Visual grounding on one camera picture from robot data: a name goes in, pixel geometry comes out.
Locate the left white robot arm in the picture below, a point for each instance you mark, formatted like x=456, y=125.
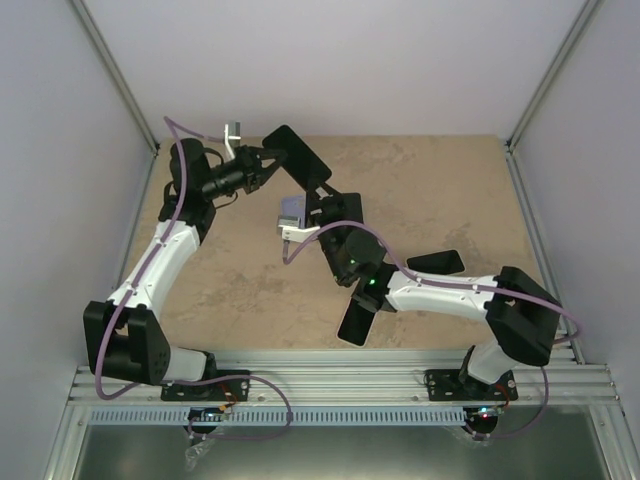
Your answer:
x=123, y=335

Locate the controller board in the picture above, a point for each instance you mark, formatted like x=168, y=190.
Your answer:
x=210, y=414
x=486, y=416

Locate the left controller board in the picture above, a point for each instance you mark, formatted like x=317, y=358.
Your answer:
x=210, y=414

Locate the blue phone black screen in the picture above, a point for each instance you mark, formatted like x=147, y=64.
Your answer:
x=352, y=207

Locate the right aluminium corner post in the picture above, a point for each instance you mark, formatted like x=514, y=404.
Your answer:
x=578, y=28

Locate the right controller board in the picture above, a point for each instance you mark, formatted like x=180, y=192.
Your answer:
x=486, y=416

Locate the aluminium rail frame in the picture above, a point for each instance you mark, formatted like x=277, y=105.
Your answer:
x=422, y=194

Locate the aluminium corner post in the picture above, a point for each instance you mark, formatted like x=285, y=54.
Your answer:
x=578, y=28
x=104, y=54

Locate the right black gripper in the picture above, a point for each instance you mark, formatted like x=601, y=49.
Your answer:
x=332, y=207

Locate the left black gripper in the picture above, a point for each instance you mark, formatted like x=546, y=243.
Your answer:
x=249, y=158

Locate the clear plastic bag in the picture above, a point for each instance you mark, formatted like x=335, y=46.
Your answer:
x=197, y=449

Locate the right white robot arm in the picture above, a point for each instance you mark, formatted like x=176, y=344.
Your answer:
x=522, y=316

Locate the lavender phone case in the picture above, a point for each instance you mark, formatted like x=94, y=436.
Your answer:
x=294, y=207

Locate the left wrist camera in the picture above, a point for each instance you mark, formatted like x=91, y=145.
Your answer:
x=232, y=139

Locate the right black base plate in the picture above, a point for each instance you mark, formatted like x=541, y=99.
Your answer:
x=447, y=385

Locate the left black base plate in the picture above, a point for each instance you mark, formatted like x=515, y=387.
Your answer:
x=233, y=389

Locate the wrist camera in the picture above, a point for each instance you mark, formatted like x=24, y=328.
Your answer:
x=290, y=229
x=232, y=139

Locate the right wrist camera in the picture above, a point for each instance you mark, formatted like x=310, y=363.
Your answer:
x=290, y=229

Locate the left aluminium corner post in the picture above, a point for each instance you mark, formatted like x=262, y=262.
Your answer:
x=104, y=54

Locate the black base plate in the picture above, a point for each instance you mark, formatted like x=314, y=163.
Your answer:
x=233, y=389
x=447, y=385

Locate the slotted cable duct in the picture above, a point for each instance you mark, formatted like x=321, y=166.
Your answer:
x=262, y=416

